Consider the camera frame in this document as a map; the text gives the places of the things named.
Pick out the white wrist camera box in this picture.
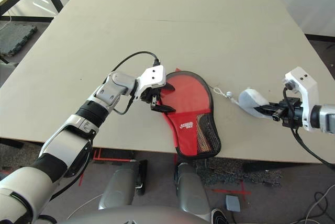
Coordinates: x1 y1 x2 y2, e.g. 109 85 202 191
135 64 167 102
282 66 319 132

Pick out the red and black paddle case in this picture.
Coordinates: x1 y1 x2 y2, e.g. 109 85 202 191
158 67 222 160

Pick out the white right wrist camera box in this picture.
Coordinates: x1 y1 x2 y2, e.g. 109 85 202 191
282 66 319 132

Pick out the grey left robot leg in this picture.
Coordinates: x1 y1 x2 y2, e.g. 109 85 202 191
98 160 148 210

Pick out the red floor tape cross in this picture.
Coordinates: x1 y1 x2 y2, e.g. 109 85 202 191
211 181 252 198

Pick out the clear plastic wrapper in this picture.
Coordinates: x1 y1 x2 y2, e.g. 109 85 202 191
213 87 270 119

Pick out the dark speckled floor mat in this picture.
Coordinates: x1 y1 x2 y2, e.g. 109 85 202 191
195 160 282 187

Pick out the blue-grey foot pedal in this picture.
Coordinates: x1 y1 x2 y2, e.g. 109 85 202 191
225 195 241 212

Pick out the grey robot leg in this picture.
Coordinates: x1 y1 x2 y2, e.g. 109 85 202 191
174 162 213 222
98 160 148 210

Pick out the thin white floor cable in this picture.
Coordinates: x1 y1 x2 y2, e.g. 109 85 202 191
66 194 102 220

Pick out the grey right robot leg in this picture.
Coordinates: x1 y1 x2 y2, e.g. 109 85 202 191
174 162 213 222

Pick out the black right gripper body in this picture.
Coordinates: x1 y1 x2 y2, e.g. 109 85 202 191
280 98 304 130

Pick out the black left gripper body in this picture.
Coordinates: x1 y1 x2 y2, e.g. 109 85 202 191
141 87 162 104

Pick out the grey foam floor mat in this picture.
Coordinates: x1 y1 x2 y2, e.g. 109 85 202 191
0 23 38 57

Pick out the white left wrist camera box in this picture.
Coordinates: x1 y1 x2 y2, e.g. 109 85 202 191
135 64 167 102

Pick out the grey robot torso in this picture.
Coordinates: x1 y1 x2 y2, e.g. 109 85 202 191
70 207 210 224

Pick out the black left wrist camera cable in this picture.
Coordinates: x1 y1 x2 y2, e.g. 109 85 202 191
111 51 161 116

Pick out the dark interlocking floor tile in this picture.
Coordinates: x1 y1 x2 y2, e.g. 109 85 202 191
0 142 42 172

